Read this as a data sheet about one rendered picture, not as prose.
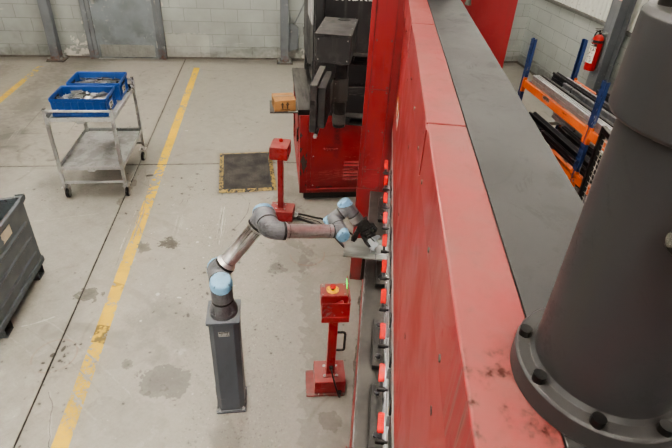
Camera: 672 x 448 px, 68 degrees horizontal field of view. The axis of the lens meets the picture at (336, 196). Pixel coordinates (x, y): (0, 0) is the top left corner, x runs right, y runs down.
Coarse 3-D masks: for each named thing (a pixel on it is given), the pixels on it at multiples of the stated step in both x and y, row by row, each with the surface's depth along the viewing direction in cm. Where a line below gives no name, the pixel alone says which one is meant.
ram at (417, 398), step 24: (408, 72) 232; (408, 96) 218; (408, 120) 205; (408, 144) 194; (408, 168) 184; (408, 192) 175; (408, 216) 167; (408, 240) 159; (408, 264) 152; (408, 288) 146; (408, 312) 140; (432, 312) 98; (408, 336) 135; (432, 336) 95; (408, 360) 130; (432, 360) 93; (408, 384) 125; (432, 384) 91; (408, 408) 121; (432, 408) 88; (408, 432) 117; (432, 432) 86
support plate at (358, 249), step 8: (360, 240) 297; (344, 248) 290; (352, 248) 290; (360, 248) 290; (368, 248) 291; (344, 256) 285; (352, 256) 284; (360, 256) 284; (368, 256) 284; (376, 256) 285; (384, 256) 285
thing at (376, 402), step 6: (372, 384) 223; (372, 390) 220; (372, 396) 218; (378, 396) 218; (372, 402) 215; (378, 402) 215; (372, 408) 213; (378, 408) 213; (372, 414) 210; (372, 420) 208; (372, 426) 206; (372, 432) 204; (372, 438) 201; (372, 444) 199; (378, 444) 199
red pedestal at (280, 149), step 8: (272, 144) 443; (280, 144) 444; (288, 144) 445; (272, 152) 440; (280, 152) 439; (288, 152) 447; (280, 160) 452; (280, 168) 457; (280, 176) 461; (280, 184) 466; (280, 192) 470; (280, 200) 475; (280, 208) 479; (288, 208) 480; (280, 216) 477; (288, 216) 476
